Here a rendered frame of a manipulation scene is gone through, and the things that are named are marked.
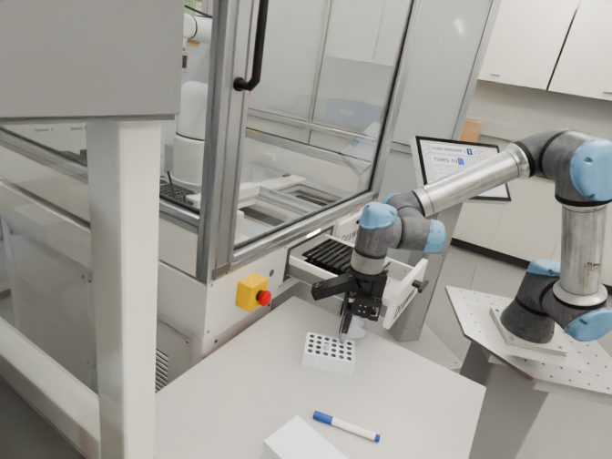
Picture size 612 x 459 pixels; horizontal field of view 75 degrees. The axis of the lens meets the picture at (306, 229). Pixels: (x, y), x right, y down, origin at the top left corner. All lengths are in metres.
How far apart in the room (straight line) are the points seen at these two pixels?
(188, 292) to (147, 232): 0.57
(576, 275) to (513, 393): 0.47
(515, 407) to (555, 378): 0.24
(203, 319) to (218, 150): 0.39
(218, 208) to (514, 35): 3.75
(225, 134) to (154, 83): 0.48
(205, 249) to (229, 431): 0.36
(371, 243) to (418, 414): 0.39
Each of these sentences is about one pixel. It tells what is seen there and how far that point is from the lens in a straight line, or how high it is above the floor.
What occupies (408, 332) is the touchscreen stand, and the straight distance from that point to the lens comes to 2.46.
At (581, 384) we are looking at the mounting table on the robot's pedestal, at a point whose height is 0.76.
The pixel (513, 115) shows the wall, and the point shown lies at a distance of 4.65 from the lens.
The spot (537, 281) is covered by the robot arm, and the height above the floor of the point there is 0.96.
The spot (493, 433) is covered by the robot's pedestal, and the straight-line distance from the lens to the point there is 1.58.
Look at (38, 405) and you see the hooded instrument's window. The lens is 0.43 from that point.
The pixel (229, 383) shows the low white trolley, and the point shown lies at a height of 0.76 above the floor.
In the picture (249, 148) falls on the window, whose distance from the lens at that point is 0.91.
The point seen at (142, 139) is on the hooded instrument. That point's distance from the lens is 0.38.
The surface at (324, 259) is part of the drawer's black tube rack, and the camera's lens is 1.21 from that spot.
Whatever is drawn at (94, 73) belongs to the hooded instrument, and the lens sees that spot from 0.32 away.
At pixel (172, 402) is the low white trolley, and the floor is 0.76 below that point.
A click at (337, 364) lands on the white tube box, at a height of 0.78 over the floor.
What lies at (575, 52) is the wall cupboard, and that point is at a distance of 4.32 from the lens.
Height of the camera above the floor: 1.42
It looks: 22 degrees down
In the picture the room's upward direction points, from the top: 10 degrees clockwise
